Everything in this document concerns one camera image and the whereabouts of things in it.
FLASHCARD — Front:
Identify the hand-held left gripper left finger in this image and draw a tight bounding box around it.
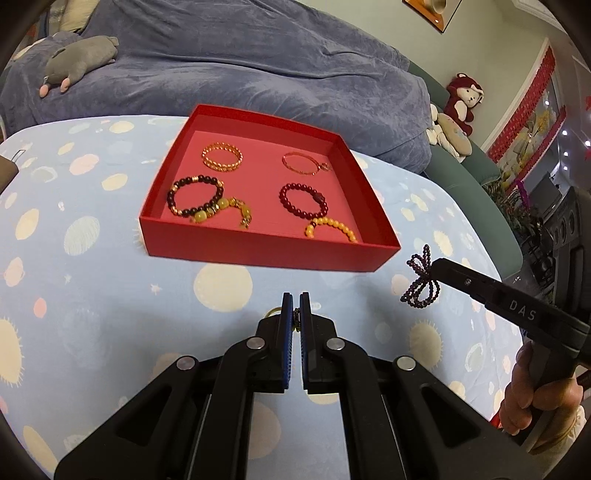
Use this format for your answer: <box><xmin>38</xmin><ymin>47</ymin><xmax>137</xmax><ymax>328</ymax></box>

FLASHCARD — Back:
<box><xmin>54</xmin><ymin>292</ymin><xmax>296</xmax><ymax>480</ymax></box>

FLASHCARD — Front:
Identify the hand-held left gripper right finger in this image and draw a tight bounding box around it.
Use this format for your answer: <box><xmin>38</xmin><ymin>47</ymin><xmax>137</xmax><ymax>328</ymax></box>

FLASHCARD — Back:
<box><xmin>299</xmin><ymin>292</ymin><xmax>539</xmax><ymax>480</ymax></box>

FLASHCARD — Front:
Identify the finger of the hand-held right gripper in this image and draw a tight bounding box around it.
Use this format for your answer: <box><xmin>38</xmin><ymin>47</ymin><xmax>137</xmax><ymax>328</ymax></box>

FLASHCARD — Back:
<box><xmin>429</xmin><ymin>257</ymin><xmax>578</xmax><ymax>347</ymax></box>

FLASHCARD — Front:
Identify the gold ring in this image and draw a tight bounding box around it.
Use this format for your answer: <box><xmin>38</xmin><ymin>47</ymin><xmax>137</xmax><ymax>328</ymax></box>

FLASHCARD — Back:
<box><xmin>264</xmin><ymin>305</ymin><xmax>303</xmax><ymax>332</ymax></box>

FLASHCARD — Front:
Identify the purple bead bracelet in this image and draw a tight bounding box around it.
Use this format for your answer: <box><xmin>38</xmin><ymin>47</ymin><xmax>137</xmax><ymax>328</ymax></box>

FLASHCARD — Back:
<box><xmin>401</xmin><ymin>244</ymin><xmax>443</xmax><ymax>308</ymax></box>

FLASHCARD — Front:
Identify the red cardboard box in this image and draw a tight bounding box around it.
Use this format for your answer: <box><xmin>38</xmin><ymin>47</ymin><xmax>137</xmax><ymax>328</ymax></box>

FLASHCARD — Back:
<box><xmin>139</xmin><ymin>104</ymin><xmax>402</xmax><ymax>273</ymax></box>

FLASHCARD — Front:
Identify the orange small-bead bracelet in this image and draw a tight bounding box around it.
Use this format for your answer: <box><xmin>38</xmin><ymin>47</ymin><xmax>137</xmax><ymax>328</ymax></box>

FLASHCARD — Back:
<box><xmin>305</xmin><ymin>217</ymin><xmax>358</xmax><ymax>243</ymax></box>

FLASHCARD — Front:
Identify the dark red bead bracelet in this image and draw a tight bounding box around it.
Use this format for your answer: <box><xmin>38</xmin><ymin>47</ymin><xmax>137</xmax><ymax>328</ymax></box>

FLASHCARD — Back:
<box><xmin>279</xmin><ymin>183</ymin><xmax>329</xmax><ymax>217</ymax></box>

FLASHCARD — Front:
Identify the yellow large-bead bracelet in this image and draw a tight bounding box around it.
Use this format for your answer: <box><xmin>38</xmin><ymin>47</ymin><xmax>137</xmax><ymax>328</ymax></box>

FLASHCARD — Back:
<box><xmin>191</xmin><ymin>198</ymin><xmax>253</xmax><ymax>230</ymax></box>

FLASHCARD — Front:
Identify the thin gold bangle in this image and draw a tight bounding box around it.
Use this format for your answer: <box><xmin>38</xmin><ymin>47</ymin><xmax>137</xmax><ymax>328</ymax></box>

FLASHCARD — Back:
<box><xmin>282</xmin><ymin>152</ymin><xmax>320</xmax><ymax>176</ymax></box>

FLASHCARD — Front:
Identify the gold chain bangle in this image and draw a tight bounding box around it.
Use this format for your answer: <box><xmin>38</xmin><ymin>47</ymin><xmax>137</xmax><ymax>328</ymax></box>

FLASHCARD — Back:
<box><xmin>202</xmin><ymin>143</ymin><xmax>244</xmax><ymax>172</ymax></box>

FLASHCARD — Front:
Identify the person's right hand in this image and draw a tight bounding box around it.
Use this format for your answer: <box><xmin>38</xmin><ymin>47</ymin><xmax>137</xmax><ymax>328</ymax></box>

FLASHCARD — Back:
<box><xmin>500</xmin><ymin>344</ymin><xmax>586</xmax><ymax>437</ymax></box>

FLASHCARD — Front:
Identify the green plant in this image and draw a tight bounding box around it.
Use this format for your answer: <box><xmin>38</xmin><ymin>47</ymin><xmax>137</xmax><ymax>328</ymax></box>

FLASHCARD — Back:
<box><xmin>485</xmin><ymin>178</ymin><xmax>550</xmax><ymax>241</ymax></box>

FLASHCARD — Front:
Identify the green sofa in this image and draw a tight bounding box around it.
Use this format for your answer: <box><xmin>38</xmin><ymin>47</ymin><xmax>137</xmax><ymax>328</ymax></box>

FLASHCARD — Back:
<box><xmin>409</xmin><ymin>60</ymin><xmax>525</xmax><ymax>278</ymax></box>

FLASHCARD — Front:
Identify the beige plush toy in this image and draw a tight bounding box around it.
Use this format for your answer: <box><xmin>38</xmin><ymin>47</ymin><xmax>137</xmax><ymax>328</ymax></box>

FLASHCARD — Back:
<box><xmin>426</xmin><ymin>104</ymin><xmax>474</xmax><ymax>162</ymax></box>

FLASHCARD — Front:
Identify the red fringe decoration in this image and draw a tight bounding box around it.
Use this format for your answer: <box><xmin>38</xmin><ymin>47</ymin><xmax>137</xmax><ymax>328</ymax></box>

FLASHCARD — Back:
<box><xmin>488</xmin><ymin>44</ymin><xmax>568</xmax><ymax>164</ymax></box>

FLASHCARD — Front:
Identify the red bear plush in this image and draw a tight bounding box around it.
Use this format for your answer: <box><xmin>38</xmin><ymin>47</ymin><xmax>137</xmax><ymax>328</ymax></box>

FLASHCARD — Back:
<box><xmin>443</xmin><ymin>72</ymin><xmax>485</xmax><ymax>137</ymax></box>

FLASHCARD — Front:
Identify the blue velvet blanket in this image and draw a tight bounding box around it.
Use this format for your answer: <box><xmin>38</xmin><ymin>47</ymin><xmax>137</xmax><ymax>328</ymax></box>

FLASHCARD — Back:
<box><xmin>0</xmin><ymin>0</ymin><xmax>432</xmax><ymax>174</ymax></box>

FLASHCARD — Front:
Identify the grey plush toy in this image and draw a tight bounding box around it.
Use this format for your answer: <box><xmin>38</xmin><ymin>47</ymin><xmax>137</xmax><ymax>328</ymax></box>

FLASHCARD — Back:
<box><xmin>39</xmin><ymin>34</ymin><xmax>120</xmax><ymax>99</ymax></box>

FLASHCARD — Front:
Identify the cream plush toy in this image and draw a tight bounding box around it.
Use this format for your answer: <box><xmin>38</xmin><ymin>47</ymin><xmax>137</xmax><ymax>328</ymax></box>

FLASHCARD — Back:
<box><xmin>60</xmin><ymin>0</ymin><xmax>100</xmax><ymax>33</ymax></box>

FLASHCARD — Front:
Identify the orange wall picture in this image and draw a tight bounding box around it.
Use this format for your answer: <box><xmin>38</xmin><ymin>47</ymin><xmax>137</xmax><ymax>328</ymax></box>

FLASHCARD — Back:
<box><xmin>402</xmin><ymin>0</ymin><xmax>464</xmax><ymax>34</ymax></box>

